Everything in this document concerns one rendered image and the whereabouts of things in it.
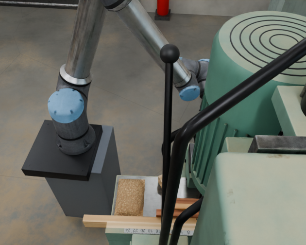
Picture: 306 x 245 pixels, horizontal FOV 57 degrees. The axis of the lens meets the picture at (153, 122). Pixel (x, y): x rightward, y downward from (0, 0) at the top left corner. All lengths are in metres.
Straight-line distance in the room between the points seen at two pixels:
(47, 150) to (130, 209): 0.70
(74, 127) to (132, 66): 1.65
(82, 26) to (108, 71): 1.65
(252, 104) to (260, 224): 0.18
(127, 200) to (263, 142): 0.66
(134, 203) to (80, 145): 0.58
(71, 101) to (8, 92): 1.64
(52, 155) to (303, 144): 1.26
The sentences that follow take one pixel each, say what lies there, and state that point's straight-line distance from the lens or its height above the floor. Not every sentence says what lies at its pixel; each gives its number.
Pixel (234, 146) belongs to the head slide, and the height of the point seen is 1.42.
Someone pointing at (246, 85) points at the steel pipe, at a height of 1.58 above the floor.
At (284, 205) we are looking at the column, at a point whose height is 1.52.
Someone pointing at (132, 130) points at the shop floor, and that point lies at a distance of 2.24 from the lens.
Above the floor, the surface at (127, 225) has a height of 0.95.
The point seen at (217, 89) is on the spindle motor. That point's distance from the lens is 0.38.
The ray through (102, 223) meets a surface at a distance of 0.85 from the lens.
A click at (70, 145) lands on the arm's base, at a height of 0.66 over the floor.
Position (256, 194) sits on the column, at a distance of 0.22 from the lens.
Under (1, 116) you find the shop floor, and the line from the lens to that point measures 2.64.
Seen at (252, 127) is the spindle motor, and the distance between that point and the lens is 0.38.
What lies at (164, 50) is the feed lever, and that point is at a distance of 0.49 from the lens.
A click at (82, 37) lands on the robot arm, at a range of 1.20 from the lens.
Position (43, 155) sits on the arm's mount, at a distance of 1.44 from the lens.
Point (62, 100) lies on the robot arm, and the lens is 1.26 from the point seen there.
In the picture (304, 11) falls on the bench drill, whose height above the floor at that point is 0.57.
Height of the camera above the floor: 1.70
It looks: 48 degrees down
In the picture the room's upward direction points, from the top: straight up
